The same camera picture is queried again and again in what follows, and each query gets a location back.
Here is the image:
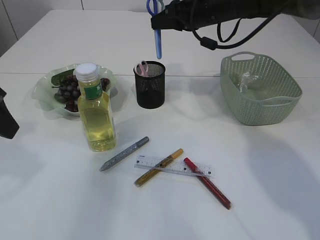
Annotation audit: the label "green plastic woven basket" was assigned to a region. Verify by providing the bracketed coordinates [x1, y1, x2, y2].
[220, 52, 303, 126]

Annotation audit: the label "red glitter pen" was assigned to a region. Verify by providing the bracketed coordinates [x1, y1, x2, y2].
[183, 157, 232, 210]

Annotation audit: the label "blue scissors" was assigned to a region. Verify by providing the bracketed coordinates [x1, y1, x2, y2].
[146, 0, 165, 60]

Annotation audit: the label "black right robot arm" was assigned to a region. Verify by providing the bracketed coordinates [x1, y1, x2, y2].
[151, 0, 320, 32]

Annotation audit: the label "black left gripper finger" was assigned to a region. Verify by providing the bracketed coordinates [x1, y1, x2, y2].
[0, 88, 20, 139]

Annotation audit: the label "pale green wavy plate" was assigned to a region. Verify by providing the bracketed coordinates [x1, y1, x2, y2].
[31, 63, 117, 118]

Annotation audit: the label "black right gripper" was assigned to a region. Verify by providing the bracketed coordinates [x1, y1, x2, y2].
[151, 0, 225, 31]

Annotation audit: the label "pink purple scissors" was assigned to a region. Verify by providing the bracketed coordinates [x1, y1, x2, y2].
[134, 60, 149, 77]

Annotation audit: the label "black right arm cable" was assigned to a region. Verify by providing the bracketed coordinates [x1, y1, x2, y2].
[190, 9, 278, 51]

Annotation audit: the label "purple artificial grape bunch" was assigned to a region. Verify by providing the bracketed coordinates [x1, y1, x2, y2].
[51, 69, 112, 115]

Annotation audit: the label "clear plastic ruler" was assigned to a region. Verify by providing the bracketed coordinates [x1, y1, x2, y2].
[134, 155, 216, 178]

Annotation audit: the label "yellow tea bottle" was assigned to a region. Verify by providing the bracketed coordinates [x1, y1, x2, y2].
[74, 62, 116, 152]

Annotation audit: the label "silver glitter pen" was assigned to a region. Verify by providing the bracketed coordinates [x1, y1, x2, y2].
[99, 136, 150, 172]

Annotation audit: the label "clear plastic sheet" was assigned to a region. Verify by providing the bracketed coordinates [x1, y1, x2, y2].
[231, 71, 262, 94]

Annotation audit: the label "gold glitter pen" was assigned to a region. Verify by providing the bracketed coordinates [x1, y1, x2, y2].
[134, 148, 184, 187]

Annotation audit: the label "black mesh pen holder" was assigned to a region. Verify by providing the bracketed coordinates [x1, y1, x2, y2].
[133, 60, 166, 109]

